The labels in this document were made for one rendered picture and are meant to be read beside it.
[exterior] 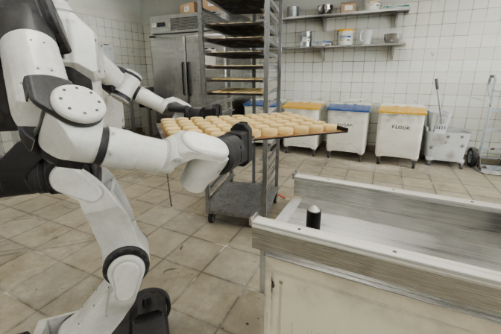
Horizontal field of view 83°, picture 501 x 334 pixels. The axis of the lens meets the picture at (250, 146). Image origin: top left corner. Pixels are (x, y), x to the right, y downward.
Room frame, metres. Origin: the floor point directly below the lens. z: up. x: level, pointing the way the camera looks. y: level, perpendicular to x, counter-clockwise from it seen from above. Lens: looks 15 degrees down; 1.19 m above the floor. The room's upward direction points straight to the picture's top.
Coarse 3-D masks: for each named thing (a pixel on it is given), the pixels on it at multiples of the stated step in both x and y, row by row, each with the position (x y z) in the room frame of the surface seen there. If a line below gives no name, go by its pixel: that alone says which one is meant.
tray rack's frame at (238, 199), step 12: (228, 48) 2.62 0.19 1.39; (228, 60) 2.62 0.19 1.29; (228, 72) 2.62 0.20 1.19; (228, 84) 2.62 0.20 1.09; (228, 96) 2.62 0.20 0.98; (252, 108) 2.59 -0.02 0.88; (276, 144) 2.52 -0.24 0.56; (252, 156) 2.59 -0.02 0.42; (276, 156) 2.52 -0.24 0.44; (252, 168) 2.59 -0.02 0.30; (276, 168) 2.52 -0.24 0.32; (252, 180) 2.59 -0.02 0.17; (276, 180) 2.52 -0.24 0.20; (228, 192) 2.36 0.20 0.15; (240, 192) 2.36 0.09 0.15; (252, 192) 2.36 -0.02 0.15; (276, 192) 2.41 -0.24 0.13; (216, 204) 2.13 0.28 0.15; (228, 204) 2.13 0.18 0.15; (240, 204) 2.13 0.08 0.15; (252, 204) 2.13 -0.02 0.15; (240, 216) 1.97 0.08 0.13
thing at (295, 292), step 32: (320, 224) 0.57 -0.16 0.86; (352, 224) 0.61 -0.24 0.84; (384, 224) 0.61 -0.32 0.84; (416, 224) 0.61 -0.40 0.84; (448, 224) 0.61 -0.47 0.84; (448, 256) 0.49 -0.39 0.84; (480, 256) 0.49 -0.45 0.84; (288, 288) 0.47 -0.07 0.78; (320, 288) 0.45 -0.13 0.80; (352, 288) 0.42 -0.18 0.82; (384, 288) 0.40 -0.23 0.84; (288, 320) 0.47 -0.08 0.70; (320, 320) 0.44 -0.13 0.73; (352, 320) 0.42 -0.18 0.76; (384, 320) 0.40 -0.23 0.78; (416, 320) 0.38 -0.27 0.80; (448, 320) 0.36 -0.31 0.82; (480, 320) 0.35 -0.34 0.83
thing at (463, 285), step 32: (256, 224) 0.51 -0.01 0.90; (288, 224) 0.51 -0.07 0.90; (288, 256) 0.48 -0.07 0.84; (320, 256) 0.46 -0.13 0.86; (352, 256) 0.43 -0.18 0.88; (384, 256) 0.41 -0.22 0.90; (416, 256) 0.41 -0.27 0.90; (416, 288) 0.39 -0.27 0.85; (448, 288) 0.37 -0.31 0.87; (480, 288) 0.36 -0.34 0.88
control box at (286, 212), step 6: (294, 198) 0.76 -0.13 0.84; (288, 204) 0.72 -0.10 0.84; (294, 204) 0.72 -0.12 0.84; (282, 210) 0.69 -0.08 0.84; (288, 210) 0.68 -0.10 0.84; (282, 216) 0.65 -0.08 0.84; (288, 216) 0.65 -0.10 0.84; (264, 252) 0.55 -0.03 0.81; (264, 258) 0.55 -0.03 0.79; (264, 264) 0.55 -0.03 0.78; (264, 270) 0.55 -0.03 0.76; (264, 276) 0.55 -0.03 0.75; (264, 282) 0.55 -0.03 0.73; (264, 288) 0.55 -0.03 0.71
